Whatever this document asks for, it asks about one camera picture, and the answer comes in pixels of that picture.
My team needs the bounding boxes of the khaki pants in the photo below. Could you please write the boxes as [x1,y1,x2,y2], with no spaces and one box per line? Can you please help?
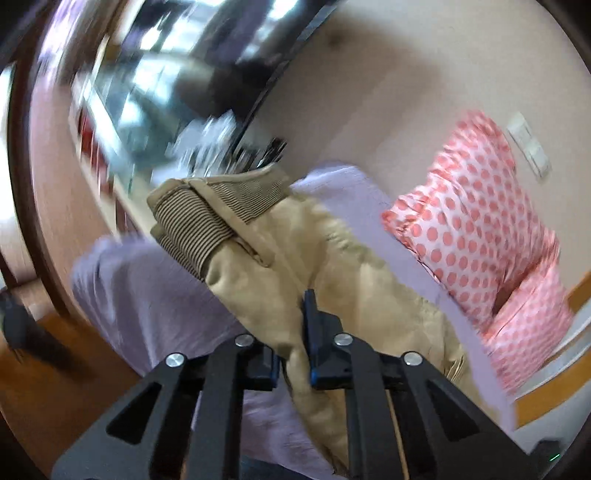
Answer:
[147,167,479,478]

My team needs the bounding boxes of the wooden framed wardrobe door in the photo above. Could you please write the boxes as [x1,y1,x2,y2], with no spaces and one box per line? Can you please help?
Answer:
[514,273,590,428]

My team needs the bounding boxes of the right polka dot pillow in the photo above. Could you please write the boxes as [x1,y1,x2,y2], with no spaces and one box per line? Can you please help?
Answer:
[482,246,574,394]

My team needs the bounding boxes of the polka dot pillow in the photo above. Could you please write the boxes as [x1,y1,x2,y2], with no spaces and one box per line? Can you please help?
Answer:
[382,111,559,330]
[482,246,574,394]

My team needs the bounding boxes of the lavender bed sheet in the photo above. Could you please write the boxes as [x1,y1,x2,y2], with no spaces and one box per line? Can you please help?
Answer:
[71,164,516,479]

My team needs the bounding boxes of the left polka dot pillow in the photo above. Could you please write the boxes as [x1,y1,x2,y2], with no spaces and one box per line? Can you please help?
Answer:
[382,111,559,330]

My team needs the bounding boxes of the glass top tv cabinet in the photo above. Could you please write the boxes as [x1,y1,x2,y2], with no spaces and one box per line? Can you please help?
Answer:
[70,40,239,235]

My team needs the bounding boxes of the dark wooden door frame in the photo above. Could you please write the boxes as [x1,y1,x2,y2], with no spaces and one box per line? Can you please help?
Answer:
[6,47,75,321]

